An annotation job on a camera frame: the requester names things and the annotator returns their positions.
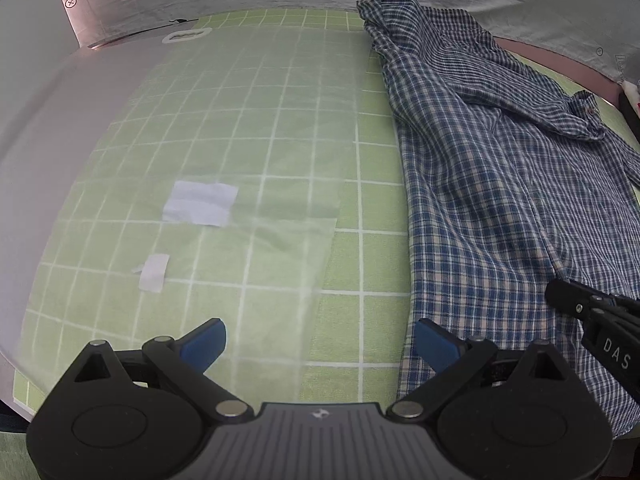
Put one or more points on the green grid mat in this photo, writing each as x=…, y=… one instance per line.
x=370, y=260

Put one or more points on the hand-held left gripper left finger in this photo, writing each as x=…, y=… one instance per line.
x=205, y=345

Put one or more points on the translucent plastic sheet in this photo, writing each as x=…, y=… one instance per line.
x=225, y=125

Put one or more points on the small white tape piece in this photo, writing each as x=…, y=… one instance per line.
x=154, y=272

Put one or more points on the blue plaid shirt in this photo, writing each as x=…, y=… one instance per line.
x=475, y=185

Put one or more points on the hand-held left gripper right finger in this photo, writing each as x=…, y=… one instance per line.
x=435, y=345

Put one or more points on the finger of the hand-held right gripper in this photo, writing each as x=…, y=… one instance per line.
x=570, y=295

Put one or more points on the large white tape piece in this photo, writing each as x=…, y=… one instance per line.
x=200, y=204

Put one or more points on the pink mattress edge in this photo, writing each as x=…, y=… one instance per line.
x=560, y=65

